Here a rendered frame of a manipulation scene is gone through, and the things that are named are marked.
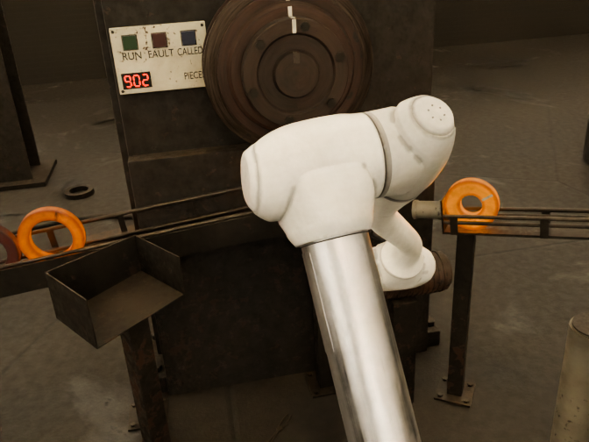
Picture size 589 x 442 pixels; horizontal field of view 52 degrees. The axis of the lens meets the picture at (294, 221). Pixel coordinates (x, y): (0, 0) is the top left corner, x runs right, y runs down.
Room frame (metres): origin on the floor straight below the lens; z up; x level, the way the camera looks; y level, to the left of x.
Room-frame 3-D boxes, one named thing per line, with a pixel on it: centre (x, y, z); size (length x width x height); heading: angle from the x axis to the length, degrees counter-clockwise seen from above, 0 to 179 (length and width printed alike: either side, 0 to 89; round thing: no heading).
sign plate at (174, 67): (1.76, 0.35, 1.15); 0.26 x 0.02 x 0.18; 100
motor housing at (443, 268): (1.63, -0.36, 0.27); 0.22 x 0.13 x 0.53; 100
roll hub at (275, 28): (1.61, -0.03, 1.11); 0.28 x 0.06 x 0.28; 100
